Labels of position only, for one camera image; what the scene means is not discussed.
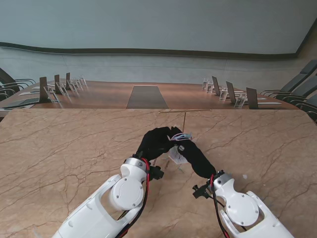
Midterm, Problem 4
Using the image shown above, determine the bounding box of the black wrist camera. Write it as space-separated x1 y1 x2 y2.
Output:
150 165 164 181
192 182 211 199

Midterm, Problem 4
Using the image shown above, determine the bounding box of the red black left arm cable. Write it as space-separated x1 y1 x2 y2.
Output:
116 158 152 238

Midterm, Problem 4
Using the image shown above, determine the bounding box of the red black right arm cable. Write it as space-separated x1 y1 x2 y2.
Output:
209 173 248 238

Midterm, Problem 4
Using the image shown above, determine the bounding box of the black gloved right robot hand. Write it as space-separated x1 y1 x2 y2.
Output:
169 126 216 179

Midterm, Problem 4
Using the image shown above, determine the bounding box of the dark grey office chair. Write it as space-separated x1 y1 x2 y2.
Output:
300 59 317 75
282 74 317 104
294 92 317 123
0 68 37 93
260 73 312 98
0 84 21 102

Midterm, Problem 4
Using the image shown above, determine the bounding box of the red black arm cable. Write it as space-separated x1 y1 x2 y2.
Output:
116 158 152 238
209 173 248 238

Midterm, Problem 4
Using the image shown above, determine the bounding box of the gold T rack marble base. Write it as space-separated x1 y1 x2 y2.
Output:
158 108 212 165

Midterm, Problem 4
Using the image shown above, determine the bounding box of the brown wooden conference table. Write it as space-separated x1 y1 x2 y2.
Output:
0 79 302 111

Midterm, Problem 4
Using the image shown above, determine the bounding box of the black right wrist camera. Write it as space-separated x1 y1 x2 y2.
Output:
192 182 211 199

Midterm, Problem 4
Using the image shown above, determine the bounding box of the white thin cable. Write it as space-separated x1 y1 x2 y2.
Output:
167 131 194 142

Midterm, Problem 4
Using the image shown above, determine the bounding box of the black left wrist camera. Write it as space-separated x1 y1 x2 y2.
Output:
150 165 164 181

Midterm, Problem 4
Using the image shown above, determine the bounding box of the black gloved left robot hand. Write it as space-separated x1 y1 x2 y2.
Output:
135 126 177 162

